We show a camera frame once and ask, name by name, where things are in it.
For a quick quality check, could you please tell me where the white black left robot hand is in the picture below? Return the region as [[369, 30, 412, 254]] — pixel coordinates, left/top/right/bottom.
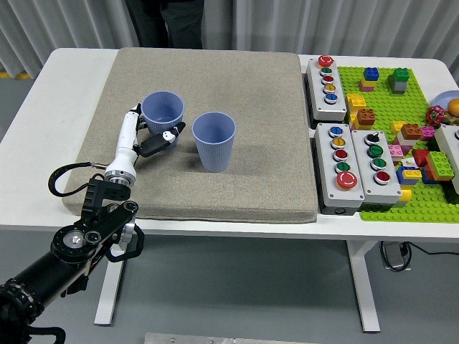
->
[[103, 103, 187, 182]]

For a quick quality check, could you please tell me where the blue ribbed plastic cup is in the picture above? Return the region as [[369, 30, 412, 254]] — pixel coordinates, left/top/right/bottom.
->
[[191, 111, 237, 173], [140, 91, 186, 151]]

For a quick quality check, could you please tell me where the grey-brown fabric mat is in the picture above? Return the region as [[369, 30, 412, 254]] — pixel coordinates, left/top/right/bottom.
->
[[61, 47, 319, 224]]

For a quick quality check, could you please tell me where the white pleated curtain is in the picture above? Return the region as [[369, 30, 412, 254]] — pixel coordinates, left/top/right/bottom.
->
[[0, 0, 459, 80]]

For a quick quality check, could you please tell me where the person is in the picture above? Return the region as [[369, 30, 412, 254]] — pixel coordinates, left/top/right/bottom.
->
[[128, 0, 204, 50]]

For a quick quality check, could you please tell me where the white table leg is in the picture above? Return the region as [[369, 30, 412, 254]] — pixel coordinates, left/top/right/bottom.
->
[[346, 239, 381, 333], [93, 233, 130, 327]]

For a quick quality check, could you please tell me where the slim five-button control box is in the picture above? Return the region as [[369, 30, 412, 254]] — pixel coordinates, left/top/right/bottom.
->
[[306, 55, 348, 123]]

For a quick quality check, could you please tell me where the wide five-button control box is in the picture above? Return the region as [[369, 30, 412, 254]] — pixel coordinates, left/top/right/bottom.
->
[[313, 122, 365, 216]]

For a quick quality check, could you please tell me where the four-button box with selector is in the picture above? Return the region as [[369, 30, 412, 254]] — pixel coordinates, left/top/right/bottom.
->
[[350, 128, 402, 212]]

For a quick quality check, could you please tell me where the orange-brown brick on yellow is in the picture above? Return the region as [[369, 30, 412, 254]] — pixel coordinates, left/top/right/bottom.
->
[[349, 107, 377, 130]]

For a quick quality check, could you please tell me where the blue yellow pink brick stack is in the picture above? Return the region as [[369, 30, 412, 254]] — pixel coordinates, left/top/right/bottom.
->
[[359, 67, 381, 92]]

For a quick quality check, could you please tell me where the green studded baseplate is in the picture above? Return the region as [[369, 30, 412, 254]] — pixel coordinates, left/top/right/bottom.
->
[[336, 66, 459, 224]]

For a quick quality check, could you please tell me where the pink toy brick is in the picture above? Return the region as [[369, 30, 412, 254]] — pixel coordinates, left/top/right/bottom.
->
[[387, 143, 406, 161]]

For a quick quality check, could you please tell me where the green grey brick stack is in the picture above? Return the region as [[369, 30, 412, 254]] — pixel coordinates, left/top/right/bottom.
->
[[387, 67, 410, 95]]

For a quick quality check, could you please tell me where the yellow rounded toy brick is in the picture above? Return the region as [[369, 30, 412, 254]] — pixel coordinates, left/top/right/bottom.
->
[[396, 188, 412, 209]]

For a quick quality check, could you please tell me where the orange-brown brick on white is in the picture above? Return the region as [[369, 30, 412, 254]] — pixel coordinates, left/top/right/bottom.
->
[[400, 123, 423, 146]]

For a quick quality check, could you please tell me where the blue yellow toy brick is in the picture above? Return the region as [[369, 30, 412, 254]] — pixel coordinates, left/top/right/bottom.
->
[[396, 166, 422, 186]]

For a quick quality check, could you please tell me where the red toy brick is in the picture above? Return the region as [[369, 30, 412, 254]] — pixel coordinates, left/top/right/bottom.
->
[[411, 148, 430, 168]]

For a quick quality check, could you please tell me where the red valve handwheel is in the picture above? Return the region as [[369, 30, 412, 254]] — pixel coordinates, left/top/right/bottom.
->
[[425, 105, 447, 127]]

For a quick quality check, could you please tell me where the green brick on orange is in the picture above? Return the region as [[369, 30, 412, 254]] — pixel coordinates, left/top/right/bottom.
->
[[425, 150, 455, 181]]

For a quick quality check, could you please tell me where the pale blue plate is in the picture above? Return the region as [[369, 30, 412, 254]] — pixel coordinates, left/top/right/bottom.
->
[[432, 90, 459, 108]]

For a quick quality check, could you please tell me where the white control box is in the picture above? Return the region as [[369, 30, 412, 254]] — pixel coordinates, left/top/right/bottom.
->
[[433, 124, 459, 196]]

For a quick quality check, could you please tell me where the black power cable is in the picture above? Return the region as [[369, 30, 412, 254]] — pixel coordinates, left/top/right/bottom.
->
[[404, 242, 459, 257]]

